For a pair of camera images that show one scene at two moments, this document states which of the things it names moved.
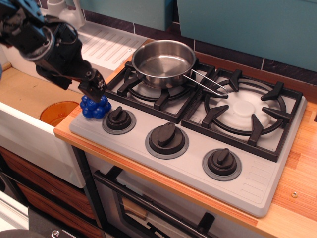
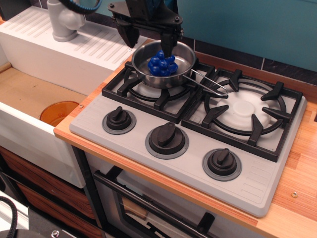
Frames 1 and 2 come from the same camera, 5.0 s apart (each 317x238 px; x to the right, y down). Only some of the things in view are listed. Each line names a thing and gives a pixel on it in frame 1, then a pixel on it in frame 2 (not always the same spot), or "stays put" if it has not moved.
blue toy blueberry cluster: x=91 y=108 → x=160 y=66
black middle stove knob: x=167 y=142 stays put
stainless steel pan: x=166 y=64 stays put
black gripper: x=57 y=49 → x=161 y=16
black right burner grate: x=260 y=117 stays put
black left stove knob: x=119 y=121 stays put
